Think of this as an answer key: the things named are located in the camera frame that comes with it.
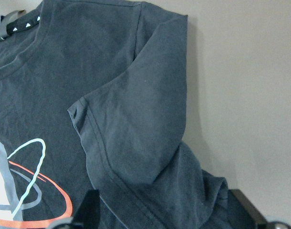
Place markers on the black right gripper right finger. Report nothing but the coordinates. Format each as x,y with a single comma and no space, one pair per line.
248,210

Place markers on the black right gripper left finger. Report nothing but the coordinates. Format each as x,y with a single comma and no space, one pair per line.
87,210

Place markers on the black printed t-shirt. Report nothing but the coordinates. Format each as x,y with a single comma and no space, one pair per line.
93,97

